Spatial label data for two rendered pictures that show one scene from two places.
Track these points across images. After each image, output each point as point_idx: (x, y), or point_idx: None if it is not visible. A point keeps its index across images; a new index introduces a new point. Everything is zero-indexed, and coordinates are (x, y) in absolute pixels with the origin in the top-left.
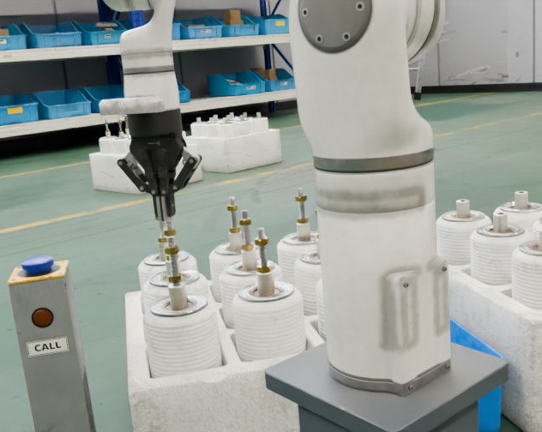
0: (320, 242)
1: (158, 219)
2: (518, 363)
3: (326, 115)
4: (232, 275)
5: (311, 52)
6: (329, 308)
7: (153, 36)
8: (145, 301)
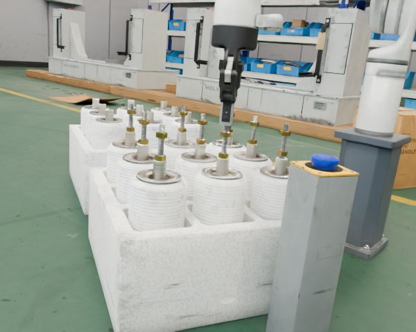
0: (395, 90)
1: (166, 136)
2: None
3: (411, 47)
4: (215, 161)
5: (415, 26)
6: (394, 112)
7: None
8: (236, 195)
